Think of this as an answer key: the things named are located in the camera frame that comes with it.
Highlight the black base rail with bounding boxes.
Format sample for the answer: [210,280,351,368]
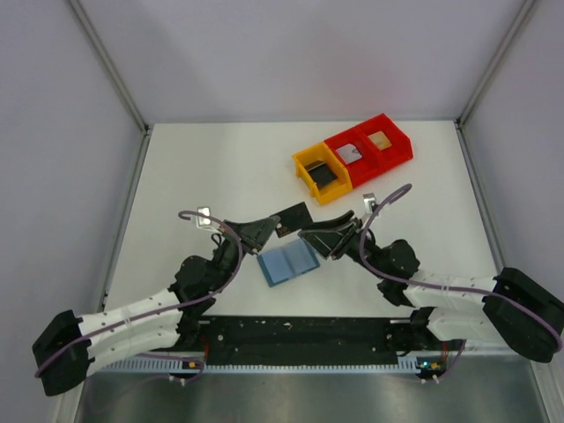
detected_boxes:
[175,315,468,369]

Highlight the gold card in red bin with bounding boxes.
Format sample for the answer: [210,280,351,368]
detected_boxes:
[368,131,392,151]

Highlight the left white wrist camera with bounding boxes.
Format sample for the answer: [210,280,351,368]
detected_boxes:
[196,207,213,230]

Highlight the silver card in red bin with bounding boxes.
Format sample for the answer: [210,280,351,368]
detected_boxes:
[336,144,363,165]

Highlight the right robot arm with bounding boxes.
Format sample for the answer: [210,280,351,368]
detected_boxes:
[298,211,563,363]

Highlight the middle red plastic bin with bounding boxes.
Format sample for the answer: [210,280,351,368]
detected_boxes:
[324,128,383,189]

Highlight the black card in yellow bin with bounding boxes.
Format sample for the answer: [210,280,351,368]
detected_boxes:
[306,160,337,190]

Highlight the red plastic bin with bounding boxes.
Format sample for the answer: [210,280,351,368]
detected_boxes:
[355,114,413,172]
[324,128,383,189]

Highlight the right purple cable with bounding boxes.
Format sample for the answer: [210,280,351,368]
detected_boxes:
[359,182,564,384]

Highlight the black credit card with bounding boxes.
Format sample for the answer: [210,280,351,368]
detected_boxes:
[273,202,313,238]

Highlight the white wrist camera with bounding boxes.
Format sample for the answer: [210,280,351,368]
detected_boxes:
[362,193,378,216]
[196,207,213,230]

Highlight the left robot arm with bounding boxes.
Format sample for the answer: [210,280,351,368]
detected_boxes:
[32,215,280,397]

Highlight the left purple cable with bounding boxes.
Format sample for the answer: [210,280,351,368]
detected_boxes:
[33,210,246,389]

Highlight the far red plastic bin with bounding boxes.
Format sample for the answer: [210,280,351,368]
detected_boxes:
[355,114,413,172]

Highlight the purple cable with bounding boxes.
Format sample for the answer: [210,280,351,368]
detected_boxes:
[33,210,246,389]
[359,182,564,384]

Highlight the blue leather card holder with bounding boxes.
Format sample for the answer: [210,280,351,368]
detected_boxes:
[257,239,320,287]

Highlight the yellow plastic bin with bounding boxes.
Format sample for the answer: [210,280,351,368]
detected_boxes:
[293,142,353,205]

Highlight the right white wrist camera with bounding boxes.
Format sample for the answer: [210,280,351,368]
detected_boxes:
[362,193,378,216]

